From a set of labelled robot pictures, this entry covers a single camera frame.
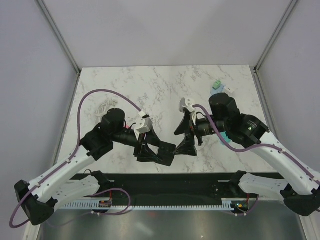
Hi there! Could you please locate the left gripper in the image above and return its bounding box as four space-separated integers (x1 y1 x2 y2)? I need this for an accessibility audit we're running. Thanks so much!
111 126 165 163

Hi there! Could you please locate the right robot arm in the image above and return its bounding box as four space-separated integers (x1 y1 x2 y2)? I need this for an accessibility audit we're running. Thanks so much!
174 93 320 217

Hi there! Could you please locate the white coiled cable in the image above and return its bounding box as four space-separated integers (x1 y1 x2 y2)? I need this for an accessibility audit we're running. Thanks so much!
94 98 118 123

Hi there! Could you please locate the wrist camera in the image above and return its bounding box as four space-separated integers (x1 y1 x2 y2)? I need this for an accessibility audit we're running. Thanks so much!
178 98 196 113
133 110 153 140

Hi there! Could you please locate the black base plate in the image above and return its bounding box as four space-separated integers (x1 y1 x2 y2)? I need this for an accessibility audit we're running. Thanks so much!
72 172 276 208

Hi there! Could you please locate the white cube adapter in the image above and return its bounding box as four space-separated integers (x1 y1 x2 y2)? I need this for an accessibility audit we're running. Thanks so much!
224 86 235 95

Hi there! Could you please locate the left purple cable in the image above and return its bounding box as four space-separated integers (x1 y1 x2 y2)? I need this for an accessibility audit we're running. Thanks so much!
9 89 145 230

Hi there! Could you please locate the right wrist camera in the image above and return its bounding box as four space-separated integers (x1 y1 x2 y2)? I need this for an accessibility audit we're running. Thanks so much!
178 98 196 113

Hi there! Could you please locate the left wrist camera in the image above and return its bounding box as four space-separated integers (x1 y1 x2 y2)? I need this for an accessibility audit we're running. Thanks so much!
133 110 153 140

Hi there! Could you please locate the blue round power strip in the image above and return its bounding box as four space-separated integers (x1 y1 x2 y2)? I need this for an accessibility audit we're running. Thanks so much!
210 85 225 96

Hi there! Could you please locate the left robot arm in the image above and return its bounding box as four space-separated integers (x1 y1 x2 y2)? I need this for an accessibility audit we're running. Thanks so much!
14 108 176 226

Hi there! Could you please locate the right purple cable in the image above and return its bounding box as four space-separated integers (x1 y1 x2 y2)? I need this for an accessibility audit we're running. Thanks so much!
192 104 320 186

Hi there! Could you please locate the left aluminium frame post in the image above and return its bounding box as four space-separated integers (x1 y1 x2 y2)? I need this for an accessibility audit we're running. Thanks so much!
34 0 82 76

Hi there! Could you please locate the right aluminium frame post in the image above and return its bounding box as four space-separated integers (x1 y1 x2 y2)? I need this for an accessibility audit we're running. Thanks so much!
252 0 301 73

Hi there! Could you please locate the aluminium frame post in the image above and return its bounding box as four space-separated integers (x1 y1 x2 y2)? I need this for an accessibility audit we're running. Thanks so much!
34 0 82 76
252 0 301 73

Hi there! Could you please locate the purple cable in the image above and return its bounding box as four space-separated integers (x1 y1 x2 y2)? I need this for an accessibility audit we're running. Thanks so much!
192 104 320 186
9 89 145 230

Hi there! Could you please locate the teal triangular power strip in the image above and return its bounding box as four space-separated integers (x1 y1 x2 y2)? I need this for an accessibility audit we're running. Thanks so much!
220 132 232 145

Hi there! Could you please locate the green plug adapter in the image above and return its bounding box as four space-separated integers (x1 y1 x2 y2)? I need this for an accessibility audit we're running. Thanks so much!
212 80 222 90

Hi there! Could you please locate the white cable duct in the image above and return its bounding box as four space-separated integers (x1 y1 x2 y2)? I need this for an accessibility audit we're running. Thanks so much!
61 198 250 211

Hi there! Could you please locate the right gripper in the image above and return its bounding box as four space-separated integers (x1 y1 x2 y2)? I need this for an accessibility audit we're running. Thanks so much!
173 112 229 157

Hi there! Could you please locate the black cube socket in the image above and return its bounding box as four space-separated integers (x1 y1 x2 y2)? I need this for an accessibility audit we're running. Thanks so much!
156 141 176 167

